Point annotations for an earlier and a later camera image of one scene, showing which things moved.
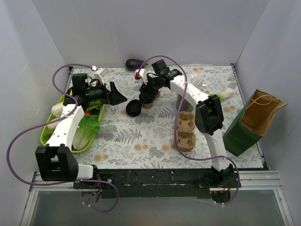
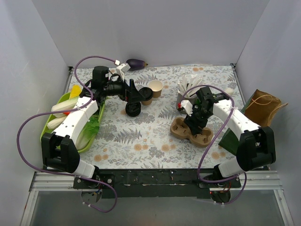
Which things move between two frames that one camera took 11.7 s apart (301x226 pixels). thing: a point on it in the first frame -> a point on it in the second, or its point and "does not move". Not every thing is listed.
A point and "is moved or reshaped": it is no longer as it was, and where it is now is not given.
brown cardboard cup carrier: (186, 139) is moved or reshaped
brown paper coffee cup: (147, 106) is moved or reshaped
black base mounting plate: (153, 183) does not move
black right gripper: (146, 94) -> (196, 119)
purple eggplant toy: (134, 64) does not move
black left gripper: (111, 93) -> (127, 91)
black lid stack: (133, 107) does not move
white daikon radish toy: (52, 125) does not move
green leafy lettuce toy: (87, 129) does not move
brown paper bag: (260, 108) does not move
